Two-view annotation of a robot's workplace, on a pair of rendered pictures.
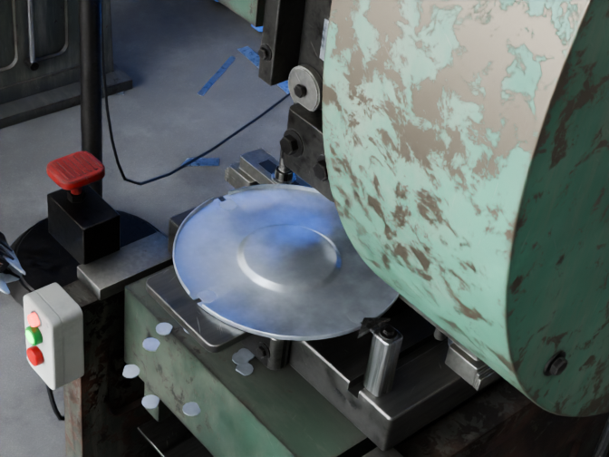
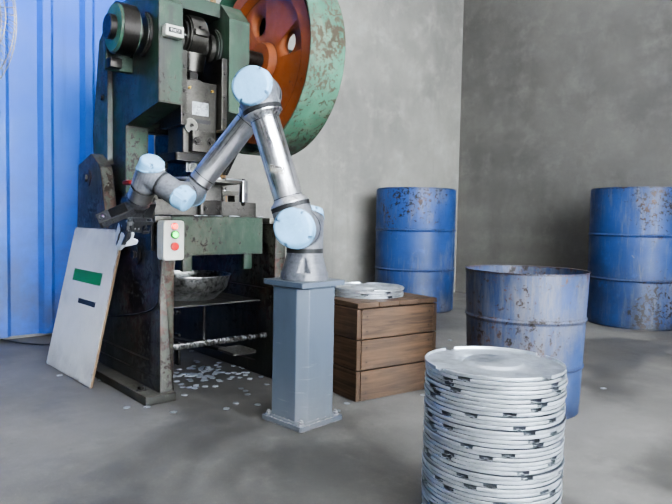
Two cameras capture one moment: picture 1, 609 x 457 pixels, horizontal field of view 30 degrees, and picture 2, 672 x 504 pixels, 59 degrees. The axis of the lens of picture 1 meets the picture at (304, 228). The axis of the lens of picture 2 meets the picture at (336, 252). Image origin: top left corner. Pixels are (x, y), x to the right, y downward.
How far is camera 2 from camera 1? 2.58 m
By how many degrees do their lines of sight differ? 85
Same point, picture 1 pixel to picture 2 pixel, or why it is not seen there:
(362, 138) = (318, 58)
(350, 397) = (242, 207)
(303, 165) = (201, 146)
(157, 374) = (192, 243)
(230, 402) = (229, 221)
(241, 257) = not seen: hidden behind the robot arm
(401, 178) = (325, 63)
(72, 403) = (167, 284)
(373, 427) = (251, 210)
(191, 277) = not seen: hidden behind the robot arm
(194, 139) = not seen: outside the picture
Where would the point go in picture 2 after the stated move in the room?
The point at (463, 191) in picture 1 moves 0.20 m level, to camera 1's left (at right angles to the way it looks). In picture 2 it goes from (336, 58) to (333, 44)
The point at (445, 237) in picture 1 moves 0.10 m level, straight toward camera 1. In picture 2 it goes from (332, 71) to (357, 70)
